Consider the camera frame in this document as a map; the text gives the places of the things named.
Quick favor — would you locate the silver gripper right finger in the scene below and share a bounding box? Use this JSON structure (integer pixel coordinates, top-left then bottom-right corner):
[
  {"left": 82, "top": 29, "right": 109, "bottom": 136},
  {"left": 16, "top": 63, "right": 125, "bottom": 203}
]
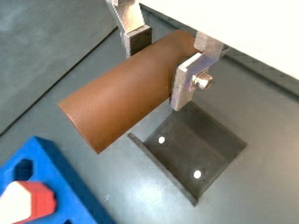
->
[{"left": 170, "top": 31, "right": 224, "bottom": 111}]

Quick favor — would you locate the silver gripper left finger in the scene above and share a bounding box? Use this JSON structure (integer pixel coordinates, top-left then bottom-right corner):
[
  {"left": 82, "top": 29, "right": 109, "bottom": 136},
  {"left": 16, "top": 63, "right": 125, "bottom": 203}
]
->
[{"left": 105, "top": 0, "right": 152, "bottom": 58}]

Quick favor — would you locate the brown cylinder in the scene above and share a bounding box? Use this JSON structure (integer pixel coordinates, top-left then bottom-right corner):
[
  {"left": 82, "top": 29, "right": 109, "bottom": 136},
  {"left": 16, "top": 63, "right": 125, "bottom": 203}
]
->
[{"left": 58, "top": 30, "right": 196, "bottom": 152}]

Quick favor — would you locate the blue foam shape board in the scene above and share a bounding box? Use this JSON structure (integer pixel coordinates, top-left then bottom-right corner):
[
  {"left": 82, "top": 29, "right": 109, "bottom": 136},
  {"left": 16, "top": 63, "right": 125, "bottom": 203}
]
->
[{"left": 0, "top": 136, "right": 116, "bottom": 224}]

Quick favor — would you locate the black cradle stand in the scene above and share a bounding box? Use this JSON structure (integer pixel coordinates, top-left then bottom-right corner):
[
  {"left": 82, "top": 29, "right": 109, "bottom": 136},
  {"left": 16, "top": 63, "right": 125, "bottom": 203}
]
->
[{"left": 126, "top": 102, "right": 247, "bottom": 204}]

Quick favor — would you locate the red white-topped peg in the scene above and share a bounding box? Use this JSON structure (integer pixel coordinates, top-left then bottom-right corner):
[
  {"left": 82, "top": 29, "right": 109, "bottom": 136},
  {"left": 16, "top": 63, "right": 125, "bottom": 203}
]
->
[{"left": 0, "top": 181, "right": 56, "bottom": 224}]

